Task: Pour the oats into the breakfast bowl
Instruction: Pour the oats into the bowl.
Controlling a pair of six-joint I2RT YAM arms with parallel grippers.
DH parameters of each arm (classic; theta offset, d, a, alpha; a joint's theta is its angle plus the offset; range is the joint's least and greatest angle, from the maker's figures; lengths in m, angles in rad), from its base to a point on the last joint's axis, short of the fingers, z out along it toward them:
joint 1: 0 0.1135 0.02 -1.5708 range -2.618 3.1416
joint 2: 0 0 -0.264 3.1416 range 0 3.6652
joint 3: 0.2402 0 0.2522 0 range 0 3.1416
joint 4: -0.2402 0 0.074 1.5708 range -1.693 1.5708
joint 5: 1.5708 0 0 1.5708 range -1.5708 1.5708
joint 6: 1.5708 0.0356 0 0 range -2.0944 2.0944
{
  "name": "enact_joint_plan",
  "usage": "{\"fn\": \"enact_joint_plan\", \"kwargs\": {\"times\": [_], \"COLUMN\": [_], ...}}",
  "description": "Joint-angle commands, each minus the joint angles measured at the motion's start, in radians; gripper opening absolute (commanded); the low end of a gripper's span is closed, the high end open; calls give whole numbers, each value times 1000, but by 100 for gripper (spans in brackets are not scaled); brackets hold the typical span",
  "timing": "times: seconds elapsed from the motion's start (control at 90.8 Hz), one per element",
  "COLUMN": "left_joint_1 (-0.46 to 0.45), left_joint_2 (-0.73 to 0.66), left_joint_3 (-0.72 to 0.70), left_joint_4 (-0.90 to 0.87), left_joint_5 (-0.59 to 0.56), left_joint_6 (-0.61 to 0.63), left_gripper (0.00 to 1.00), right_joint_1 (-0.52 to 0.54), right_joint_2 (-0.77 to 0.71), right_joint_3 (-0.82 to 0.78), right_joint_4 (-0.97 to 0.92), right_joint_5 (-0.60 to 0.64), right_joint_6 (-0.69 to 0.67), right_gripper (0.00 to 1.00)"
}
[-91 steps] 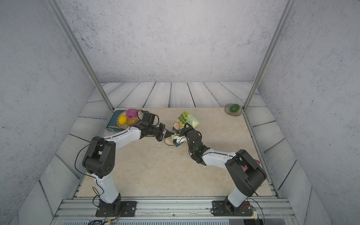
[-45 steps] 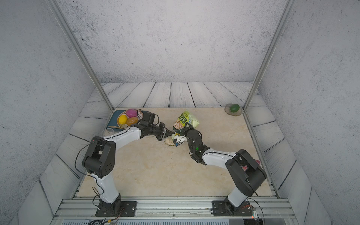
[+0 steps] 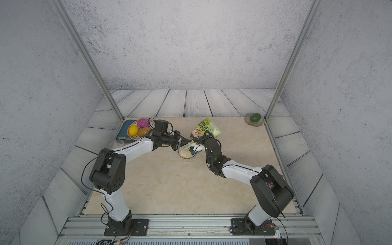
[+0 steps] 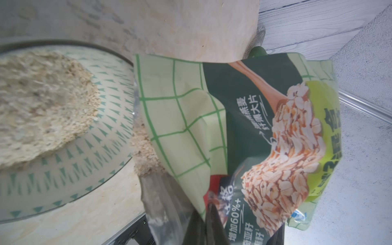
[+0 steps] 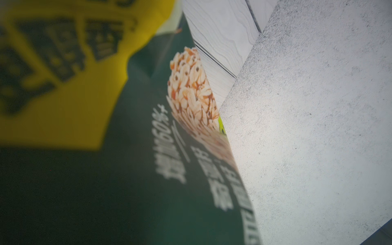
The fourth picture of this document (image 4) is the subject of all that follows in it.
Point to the white patterned breakfast bowl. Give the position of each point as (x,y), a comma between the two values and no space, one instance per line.
(92,159)

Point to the poured oats pile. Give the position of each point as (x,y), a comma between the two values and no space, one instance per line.
(47,101)

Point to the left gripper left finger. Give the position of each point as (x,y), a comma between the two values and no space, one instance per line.
(208,232)

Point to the right aluminium frame post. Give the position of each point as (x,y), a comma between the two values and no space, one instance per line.
(366,107)

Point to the green oats bag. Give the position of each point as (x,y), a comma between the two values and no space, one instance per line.
(259,138)

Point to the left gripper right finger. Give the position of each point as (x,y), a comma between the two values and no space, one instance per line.
(278,237)

